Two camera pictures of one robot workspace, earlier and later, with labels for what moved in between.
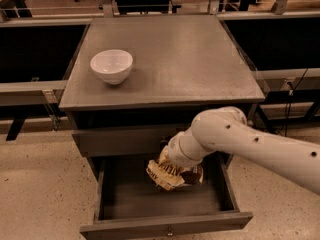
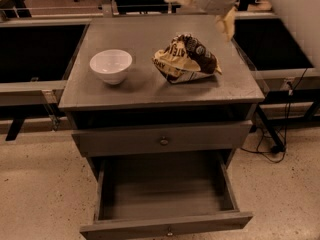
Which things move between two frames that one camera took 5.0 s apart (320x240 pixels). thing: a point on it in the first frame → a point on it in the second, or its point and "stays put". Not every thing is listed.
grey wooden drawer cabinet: [138, 82] stays put
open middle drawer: [129, 201] stays put
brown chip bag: [166, 175] → [186, 59]
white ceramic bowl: [113, 65] stays put
